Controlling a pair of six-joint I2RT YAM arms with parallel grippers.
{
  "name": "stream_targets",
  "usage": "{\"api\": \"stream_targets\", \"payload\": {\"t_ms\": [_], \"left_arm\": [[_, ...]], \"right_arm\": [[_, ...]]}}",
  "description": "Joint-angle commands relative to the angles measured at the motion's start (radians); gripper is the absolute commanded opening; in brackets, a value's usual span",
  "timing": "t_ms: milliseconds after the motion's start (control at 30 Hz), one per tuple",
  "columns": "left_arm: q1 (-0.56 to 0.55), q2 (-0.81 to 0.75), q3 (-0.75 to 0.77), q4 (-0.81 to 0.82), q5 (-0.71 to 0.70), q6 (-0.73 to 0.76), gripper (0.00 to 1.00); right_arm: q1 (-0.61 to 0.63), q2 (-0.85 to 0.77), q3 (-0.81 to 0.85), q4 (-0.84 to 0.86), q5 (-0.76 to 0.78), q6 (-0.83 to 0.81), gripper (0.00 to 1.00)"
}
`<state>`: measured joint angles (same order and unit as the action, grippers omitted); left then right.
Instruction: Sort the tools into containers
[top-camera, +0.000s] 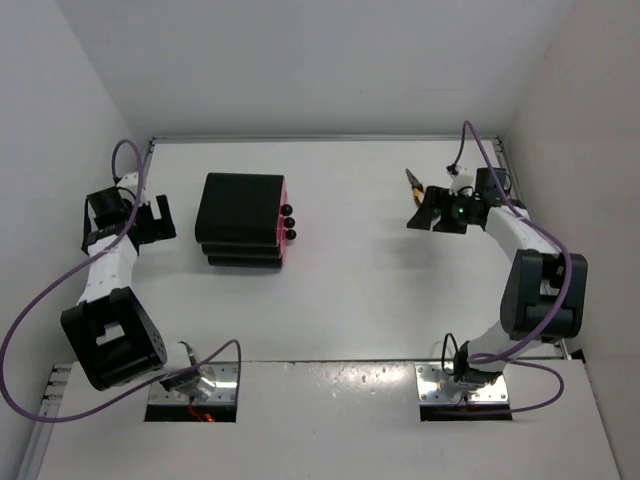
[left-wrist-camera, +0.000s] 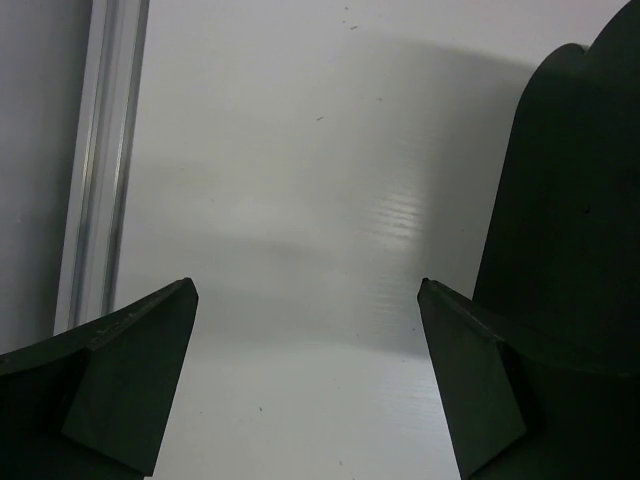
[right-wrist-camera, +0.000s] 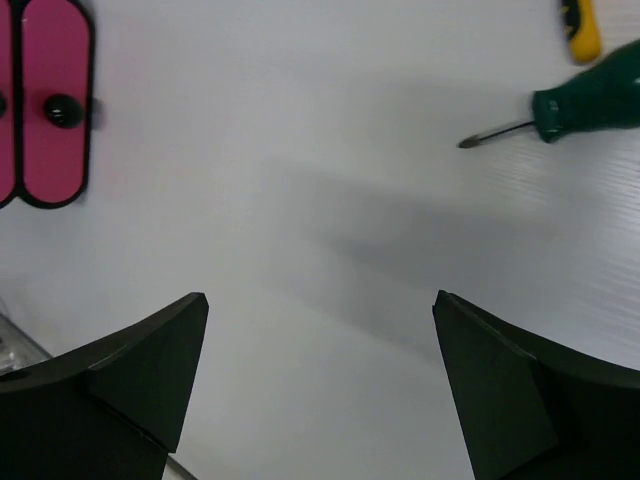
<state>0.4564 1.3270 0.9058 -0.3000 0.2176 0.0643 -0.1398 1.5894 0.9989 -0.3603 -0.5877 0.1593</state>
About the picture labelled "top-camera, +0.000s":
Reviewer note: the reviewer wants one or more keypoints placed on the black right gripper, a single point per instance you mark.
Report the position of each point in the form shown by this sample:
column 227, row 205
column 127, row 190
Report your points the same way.
column 439, row 199

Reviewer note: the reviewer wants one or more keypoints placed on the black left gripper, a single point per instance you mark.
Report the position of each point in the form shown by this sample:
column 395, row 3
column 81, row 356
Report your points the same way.
column 157, row 228

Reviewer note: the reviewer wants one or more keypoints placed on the yellow black pliers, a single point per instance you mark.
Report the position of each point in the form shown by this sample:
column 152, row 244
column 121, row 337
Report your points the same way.
column 418, row 189

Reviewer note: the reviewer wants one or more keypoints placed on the pink bottom drawer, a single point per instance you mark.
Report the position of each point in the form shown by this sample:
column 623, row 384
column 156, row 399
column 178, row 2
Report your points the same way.
column 287, row 238

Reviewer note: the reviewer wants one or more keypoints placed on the pink drawer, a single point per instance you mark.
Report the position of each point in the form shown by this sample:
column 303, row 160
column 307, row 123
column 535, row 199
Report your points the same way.
column 287, row 222
column 285, row 208
column 287, row 238

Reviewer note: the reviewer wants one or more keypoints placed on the pink top drawer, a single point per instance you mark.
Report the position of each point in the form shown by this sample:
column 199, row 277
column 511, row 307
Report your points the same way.
column 285, row 208

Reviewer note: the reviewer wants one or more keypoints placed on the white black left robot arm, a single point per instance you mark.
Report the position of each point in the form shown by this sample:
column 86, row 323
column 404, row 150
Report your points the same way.
column 110, row 332

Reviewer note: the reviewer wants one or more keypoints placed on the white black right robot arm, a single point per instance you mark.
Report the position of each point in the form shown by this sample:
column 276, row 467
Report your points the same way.
column 543, row 299

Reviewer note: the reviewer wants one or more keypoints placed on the black drawer cabinet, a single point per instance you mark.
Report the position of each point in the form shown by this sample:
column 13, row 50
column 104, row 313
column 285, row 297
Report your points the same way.
column 239, row 221

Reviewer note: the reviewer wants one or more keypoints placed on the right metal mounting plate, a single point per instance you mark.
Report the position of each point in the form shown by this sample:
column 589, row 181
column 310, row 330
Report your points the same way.
column 438, row 389

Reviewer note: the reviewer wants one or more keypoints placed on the metal mounting plate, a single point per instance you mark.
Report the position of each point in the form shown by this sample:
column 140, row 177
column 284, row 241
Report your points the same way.
column 216, row 388
column 438, row 389

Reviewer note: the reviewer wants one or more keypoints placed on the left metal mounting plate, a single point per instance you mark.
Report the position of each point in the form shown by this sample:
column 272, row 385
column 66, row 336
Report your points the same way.
column 216, row 388

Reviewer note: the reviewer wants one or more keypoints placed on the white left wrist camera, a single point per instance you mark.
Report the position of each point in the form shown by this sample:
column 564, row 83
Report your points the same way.
column 130, row 187

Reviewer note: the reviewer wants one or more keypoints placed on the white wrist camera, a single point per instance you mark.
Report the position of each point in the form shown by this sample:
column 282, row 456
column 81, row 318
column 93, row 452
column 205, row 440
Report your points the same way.
column 130, row 187
column 462, row 179

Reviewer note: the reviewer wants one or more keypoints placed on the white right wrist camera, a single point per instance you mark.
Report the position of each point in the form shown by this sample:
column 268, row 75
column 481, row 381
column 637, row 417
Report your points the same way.
column 462, row 179

